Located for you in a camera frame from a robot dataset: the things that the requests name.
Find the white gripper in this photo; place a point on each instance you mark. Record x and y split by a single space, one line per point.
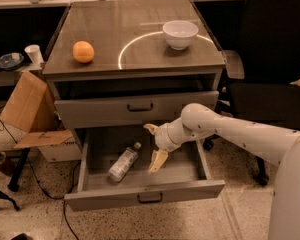
163 138

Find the clear plastic water bottle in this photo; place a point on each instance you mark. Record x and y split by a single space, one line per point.
119 169

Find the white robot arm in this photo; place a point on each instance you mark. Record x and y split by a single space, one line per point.
277 145

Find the grey top drawer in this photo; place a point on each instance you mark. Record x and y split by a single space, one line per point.
115 111

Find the open grey middle drawer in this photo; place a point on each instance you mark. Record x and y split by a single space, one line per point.
184 176

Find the grey drawer cabinet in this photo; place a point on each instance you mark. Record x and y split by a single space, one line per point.
131 57

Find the white ceramic bowl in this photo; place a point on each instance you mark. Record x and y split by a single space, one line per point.
179 34

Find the orange fruit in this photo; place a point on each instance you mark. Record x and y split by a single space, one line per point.
83 52

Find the brown cardboard box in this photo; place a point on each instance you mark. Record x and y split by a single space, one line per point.
31 109

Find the white paper cup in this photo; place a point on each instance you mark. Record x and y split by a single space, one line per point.
34 53

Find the dark blue round dish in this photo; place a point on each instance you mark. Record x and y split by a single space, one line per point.
11 61

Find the black office chair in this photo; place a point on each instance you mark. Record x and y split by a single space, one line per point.
261 43

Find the low grey side shelf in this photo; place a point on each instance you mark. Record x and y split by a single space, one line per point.
10 78

